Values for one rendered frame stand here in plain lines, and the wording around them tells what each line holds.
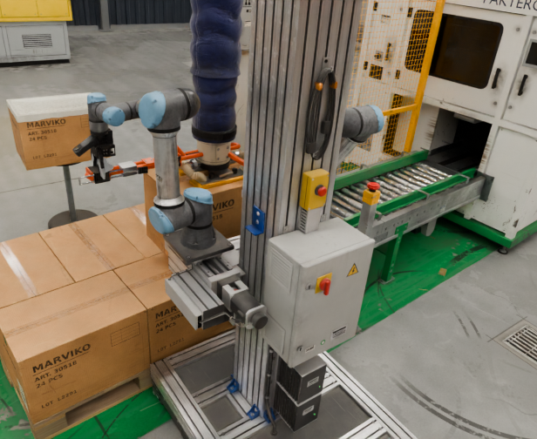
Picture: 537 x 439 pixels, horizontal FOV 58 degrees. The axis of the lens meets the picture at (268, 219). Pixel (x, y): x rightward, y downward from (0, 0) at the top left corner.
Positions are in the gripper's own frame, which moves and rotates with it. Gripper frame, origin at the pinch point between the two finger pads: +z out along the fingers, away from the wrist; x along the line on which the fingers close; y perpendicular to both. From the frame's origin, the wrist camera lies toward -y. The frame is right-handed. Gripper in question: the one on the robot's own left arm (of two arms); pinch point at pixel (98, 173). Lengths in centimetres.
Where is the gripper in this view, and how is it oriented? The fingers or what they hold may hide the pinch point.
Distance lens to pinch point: 229.6
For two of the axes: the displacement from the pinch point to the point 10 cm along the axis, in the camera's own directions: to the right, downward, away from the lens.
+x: -6.1, -4.4, 6.5
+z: -0.9, 8.6, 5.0
